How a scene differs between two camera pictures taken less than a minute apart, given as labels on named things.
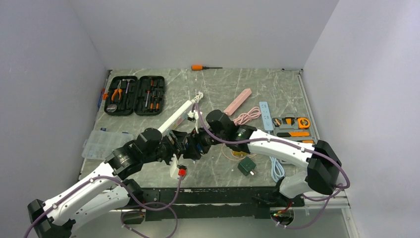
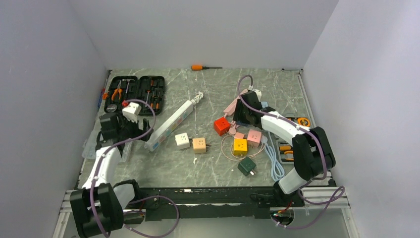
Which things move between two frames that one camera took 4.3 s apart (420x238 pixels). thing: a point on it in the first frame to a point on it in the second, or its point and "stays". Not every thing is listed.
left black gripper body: (166, 148) to (129, 129)
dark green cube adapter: (246, 166) stays
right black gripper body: (205, 138) to (241, 113)
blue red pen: (101, 97) stays
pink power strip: (237, 101) stays
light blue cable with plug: (277, 170) stays
